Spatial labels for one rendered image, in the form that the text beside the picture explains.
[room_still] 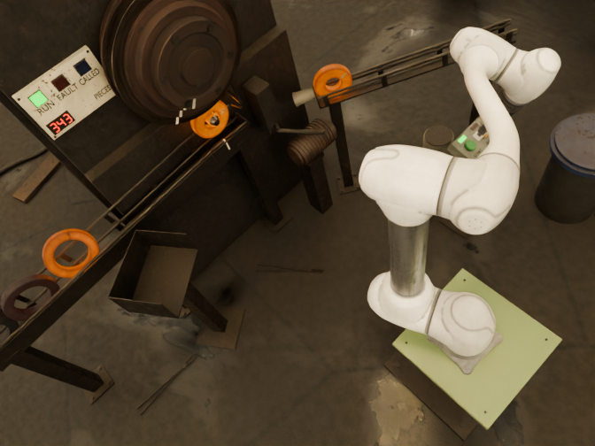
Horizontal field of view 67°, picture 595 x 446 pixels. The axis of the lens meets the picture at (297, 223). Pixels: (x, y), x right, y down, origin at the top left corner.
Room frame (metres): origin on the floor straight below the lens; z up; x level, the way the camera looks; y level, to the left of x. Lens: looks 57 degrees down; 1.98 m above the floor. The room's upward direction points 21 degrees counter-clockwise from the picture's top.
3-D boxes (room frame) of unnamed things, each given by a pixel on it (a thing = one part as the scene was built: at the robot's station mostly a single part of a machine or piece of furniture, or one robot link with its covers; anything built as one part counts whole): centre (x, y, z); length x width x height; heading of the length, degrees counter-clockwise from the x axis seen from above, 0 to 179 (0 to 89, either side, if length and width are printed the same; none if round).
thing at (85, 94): (1.30, 0.52, 1.15); 0.26 x 0.02 x 0.18; 116
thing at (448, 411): (0.37, -0.39, 0.16); 0.40 x 0.40 x 0.31; 25
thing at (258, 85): (1.47, -0.04, 0.68); 0.11 x 0.08 x 0.24; 26
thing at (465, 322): (0.38, -0.38, 0.54); 0.18 x 0.16 x 0.22; 46
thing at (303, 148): (1.37, -0.19, 0.27); 0.22 x 0.13 x 0.53; 116
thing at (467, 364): (0.38, -0.41, 0.41); 0.22 x 0.18 x 0.06; 112
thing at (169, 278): (0.89, 0.53, 0.36); 0.26 x 0.20 x 0.72; 151
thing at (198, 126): (1.36, 0.17, 0.81); 0.16 x 0.03 x 0.16; 116
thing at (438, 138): (1.11, -0.66, 0.26); 0.12 x 0.12 x 0.52
